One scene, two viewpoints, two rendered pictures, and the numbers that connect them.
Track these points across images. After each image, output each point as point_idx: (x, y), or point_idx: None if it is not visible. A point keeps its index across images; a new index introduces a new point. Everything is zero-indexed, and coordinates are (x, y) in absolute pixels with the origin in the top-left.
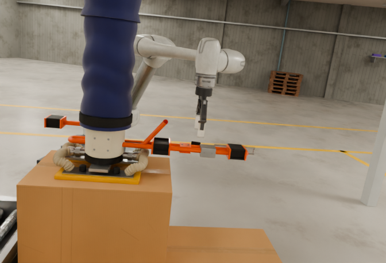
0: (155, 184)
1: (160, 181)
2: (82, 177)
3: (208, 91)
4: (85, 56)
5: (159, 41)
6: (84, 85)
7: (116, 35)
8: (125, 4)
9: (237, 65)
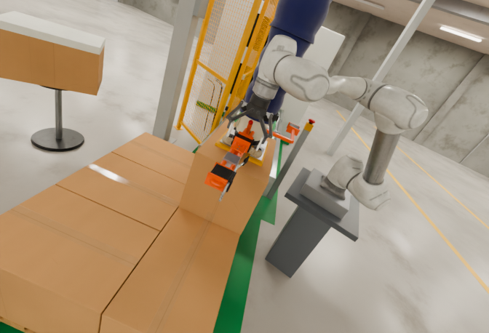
0: (212, 151)
1: (215, 155)
2: (227, 129)
3: (252, 96)
4: None
5: (387, 91)
6: None
7: (268, 40)
8: (278, 13)
9: (284, 77)
